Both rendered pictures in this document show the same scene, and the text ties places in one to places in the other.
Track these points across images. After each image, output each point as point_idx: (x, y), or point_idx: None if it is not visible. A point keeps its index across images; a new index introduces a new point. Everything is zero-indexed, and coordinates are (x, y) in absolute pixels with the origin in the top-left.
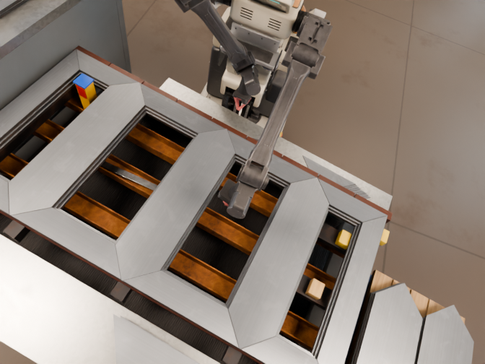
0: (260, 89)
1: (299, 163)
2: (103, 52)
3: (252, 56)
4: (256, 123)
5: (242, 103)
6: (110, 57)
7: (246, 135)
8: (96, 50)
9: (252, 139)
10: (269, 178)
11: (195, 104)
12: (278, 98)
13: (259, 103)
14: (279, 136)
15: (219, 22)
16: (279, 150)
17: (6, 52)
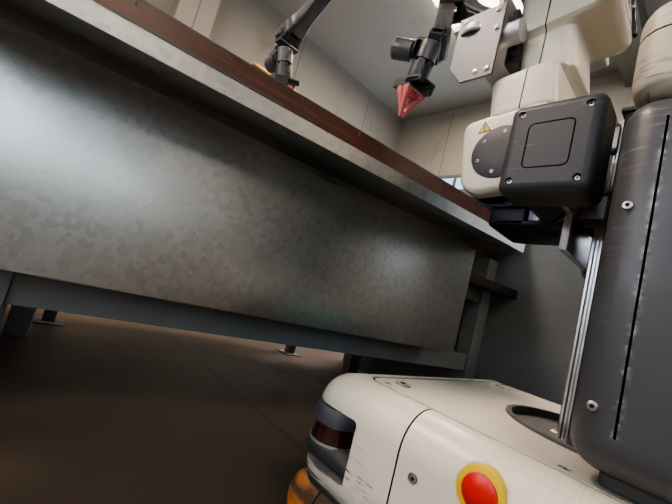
0: (393, 41)
1: (269, 124)
2: (559, 269)
3: (436, 25)
4: (536, 430)
5: (395, 88)
6: (569, 288)
7: (361, 132)
8: (548, 258)
9: (352, 127)
10: (280, 25)
11: (464, 222)
12: None
13: (464, 169)
14: (467, 462)
15: (436, 15)
16: (322, 149)
17: (469, 194)
